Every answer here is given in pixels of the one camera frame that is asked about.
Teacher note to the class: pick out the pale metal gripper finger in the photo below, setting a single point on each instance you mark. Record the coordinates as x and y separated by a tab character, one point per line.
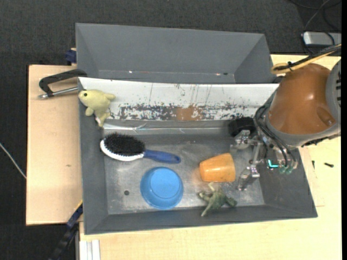
244	179
254	171

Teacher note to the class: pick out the orange plastic cup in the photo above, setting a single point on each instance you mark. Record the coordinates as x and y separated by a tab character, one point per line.
218	168

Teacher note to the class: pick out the green toy dinosaur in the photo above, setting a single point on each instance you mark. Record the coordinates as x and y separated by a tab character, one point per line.
217	199

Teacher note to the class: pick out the blue plastic bowl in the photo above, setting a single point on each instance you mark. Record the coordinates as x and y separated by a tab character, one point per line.
161	187

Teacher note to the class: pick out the blue and white hairbrush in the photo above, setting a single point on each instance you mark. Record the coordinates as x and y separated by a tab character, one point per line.
123	146

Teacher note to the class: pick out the grey metal bin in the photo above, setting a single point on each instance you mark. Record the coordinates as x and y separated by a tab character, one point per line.
168	50

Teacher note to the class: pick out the yellow-green plush toy animal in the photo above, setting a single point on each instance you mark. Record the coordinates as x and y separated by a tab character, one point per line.
95	100

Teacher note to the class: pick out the pale wood flat board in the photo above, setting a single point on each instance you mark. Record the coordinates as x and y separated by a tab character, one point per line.
51	150

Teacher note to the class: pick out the black cylinder on white bracket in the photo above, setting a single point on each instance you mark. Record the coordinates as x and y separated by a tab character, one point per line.
241	125

